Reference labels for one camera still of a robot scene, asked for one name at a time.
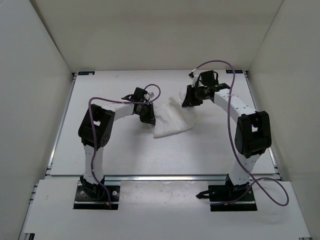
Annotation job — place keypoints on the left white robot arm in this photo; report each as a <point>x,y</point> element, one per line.
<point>95,132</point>

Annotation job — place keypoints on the white pleated skirt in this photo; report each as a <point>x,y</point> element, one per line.
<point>171,118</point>

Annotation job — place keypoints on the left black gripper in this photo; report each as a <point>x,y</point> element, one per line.
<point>150,118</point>

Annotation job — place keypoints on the left blue corner label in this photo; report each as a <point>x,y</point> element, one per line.
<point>86,73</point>

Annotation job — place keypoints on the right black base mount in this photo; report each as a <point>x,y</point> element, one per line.
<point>221,200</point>

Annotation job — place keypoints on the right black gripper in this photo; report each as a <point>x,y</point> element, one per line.
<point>189,101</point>

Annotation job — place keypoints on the blue corner label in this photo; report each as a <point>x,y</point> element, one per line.
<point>237,71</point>
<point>86,73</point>

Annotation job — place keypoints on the right blue corner label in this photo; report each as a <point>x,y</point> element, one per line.
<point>237,71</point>

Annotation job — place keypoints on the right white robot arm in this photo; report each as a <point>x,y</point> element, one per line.
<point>253,132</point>

